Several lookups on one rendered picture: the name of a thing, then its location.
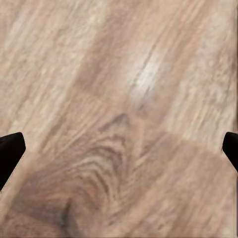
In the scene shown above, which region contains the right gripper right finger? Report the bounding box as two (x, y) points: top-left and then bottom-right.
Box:
(222, 132), (238, 172)

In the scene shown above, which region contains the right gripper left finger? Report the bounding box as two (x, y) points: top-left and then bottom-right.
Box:
(0, 132), (26, 191)

